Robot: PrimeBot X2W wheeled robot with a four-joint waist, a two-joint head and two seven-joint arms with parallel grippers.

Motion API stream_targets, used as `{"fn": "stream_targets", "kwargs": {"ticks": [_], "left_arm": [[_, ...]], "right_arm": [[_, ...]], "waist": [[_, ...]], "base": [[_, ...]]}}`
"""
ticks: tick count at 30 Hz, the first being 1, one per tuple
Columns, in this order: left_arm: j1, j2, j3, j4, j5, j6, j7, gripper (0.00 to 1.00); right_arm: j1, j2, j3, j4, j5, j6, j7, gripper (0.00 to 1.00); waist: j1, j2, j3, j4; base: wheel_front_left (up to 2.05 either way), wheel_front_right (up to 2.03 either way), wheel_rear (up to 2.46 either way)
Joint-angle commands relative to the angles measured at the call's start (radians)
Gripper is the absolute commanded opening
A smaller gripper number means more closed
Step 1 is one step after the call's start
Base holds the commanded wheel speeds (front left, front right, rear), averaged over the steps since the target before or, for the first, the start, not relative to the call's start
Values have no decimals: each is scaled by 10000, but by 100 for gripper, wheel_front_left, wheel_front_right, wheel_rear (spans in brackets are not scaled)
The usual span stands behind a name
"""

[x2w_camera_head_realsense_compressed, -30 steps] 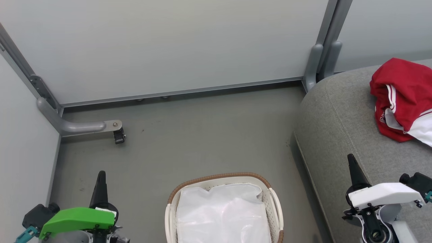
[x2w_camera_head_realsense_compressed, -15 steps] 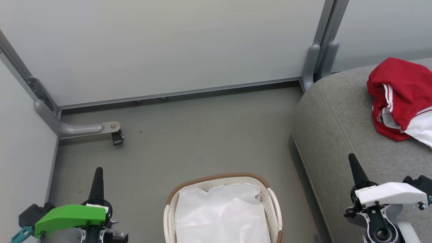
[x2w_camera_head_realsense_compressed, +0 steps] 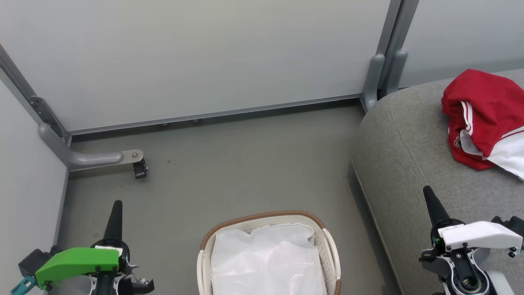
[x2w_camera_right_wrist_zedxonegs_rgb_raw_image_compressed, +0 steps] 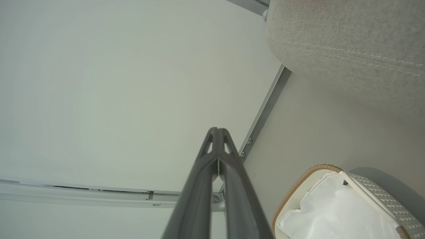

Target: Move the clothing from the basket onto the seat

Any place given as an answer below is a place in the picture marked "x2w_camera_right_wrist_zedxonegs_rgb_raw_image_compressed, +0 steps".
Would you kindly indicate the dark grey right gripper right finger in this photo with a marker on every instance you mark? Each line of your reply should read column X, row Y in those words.
column 242, row 205

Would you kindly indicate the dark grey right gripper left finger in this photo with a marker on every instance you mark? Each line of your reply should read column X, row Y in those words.
column 196, row 199

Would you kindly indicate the white basket liner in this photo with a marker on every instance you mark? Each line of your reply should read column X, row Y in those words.
column 335, row 212

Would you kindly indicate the woven laundry basket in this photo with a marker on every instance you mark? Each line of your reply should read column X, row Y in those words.
column 382, row 192

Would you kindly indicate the grey fabric sofa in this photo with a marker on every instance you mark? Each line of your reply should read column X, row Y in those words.
column 348, row 43

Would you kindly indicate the grey metal frame rail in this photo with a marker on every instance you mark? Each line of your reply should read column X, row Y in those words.
column 265, row 109
column 83, row 196

